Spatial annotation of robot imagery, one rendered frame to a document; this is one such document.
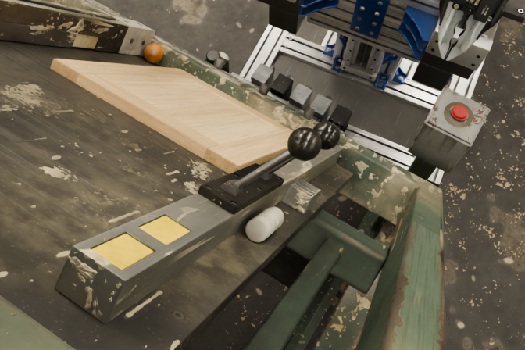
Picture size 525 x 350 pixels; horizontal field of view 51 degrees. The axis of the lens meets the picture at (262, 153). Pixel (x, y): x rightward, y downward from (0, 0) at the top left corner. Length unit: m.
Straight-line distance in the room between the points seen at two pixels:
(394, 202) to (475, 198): 1.08
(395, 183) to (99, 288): 0.96
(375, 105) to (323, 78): 0.23
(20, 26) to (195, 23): 1.61
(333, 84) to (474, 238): 0.81
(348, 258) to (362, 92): 1.28
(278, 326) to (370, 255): 0.38
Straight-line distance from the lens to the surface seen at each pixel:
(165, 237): 0.50
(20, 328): 0.26
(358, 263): 1.00
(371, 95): 2.21
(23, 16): 1.09
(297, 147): 0.60
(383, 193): 1.32
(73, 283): 0.45
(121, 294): 0.43
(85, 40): 1.26
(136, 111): 0.93
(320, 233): 1.00
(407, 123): 2.18
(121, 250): 0.46
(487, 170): 2.43
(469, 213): 2.34
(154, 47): 1.42
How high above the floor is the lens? 2.08
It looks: 66 degrees down
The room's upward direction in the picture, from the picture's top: straight up
